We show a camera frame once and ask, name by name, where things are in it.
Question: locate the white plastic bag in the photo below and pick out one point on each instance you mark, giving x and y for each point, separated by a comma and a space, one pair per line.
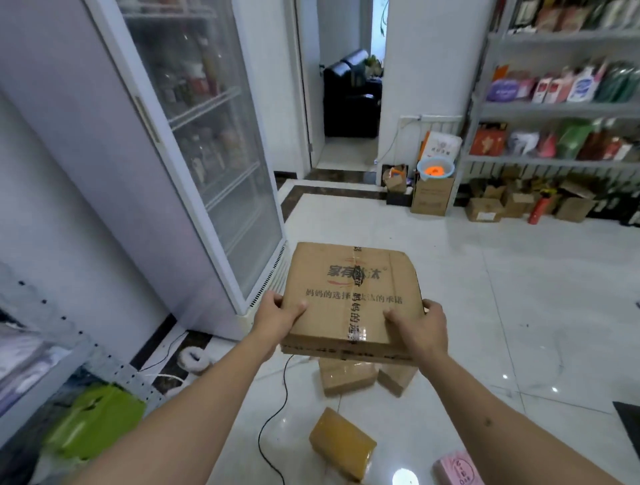
523, 143

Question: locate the white glass-door display fridge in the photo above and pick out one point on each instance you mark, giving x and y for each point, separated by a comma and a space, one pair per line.
125, 150

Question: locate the white wall radiator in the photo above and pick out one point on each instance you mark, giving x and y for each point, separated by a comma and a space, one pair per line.
412, 130

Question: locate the blue basin with orange items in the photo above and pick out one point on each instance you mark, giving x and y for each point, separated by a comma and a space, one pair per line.
436, 168

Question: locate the person's left hand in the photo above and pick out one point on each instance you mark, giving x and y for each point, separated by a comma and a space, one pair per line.
270, 320

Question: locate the white and orange carton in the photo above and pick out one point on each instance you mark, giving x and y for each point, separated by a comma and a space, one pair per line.
442, 144

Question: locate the large printed cardboard box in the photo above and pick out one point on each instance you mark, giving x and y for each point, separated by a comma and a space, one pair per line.
350, 295

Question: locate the black crate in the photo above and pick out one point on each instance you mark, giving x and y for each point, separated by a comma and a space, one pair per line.
399, 198

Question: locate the yellow-brown taped parcel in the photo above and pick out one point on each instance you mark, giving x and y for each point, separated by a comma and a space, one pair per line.
342, 443

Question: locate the row of dark bottles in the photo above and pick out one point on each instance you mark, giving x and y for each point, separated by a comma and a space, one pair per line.
620, 205

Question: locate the person's right forearm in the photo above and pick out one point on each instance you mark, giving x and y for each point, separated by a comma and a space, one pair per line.
490, 424

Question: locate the small open cardboard box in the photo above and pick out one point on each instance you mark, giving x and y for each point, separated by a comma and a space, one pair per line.
395, 179

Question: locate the red gift box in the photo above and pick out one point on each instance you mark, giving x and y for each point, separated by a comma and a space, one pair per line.
489, 140

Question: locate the bottles inside fridge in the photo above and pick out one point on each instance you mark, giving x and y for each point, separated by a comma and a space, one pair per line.
200, 80

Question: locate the black sofa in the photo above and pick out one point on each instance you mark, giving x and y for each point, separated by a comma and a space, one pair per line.
350, 100

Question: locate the green plastic bag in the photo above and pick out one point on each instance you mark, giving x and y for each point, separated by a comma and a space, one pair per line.
95, 419

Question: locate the grey goods shelving unit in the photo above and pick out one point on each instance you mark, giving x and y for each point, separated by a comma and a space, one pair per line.
550, 107

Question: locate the person's left forearm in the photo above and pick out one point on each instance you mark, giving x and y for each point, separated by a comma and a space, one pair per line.
190, 414

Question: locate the tall brown cardboard box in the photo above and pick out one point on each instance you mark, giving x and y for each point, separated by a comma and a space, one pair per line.
432, 197

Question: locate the open-flap brown cardboard box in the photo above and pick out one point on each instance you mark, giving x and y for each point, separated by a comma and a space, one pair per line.
575, 207

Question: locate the red fire extinguisher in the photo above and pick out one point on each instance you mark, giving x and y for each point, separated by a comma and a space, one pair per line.
539, 209

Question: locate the row of boxed goods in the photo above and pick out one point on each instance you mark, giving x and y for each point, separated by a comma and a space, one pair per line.
575, 15

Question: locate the person's right hand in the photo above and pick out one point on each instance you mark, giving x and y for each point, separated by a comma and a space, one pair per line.
427, 335

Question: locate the dark floor mat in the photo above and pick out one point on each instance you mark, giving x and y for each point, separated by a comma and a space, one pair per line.
629, 422

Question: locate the row of red-white cartons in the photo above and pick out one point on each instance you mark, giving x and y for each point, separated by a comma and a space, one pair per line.
567, 86

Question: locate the grey perforated metal shelf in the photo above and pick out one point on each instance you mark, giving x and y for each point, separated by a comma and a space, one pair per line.
60, 359

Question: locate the person's left thumb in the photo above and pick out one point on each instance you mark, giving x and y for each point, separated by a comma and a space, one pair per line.
294, 311

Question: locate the green potted plant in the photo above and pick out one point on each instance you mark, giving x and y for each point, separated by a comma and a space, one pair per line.
374, 64

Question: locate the cardboard box with white label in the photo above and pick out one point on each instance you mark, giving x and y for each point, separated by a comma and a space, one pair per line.
484, 210

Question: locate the pink box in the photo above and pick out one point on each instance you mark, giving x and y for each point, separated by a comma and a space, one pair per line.
457, 469

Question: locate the person's right thumb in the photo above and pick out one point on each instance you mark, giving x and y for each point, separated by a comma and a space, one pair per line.
398, 319

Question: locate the row of green packets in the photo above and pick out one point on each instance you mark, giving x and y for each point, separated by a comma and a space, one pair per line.
620, 82

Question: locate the purple gift box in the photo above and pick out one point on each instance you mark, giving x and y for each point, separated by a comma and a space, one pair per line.
506, 90

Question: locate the plain brown cardboard box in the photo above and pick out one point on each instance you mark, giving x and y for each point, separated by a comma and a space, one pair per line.
518, 204

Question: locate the small taped cardboard box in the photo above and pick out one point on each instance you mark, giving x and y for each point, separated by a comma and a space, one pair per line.
347, 377
396, 378

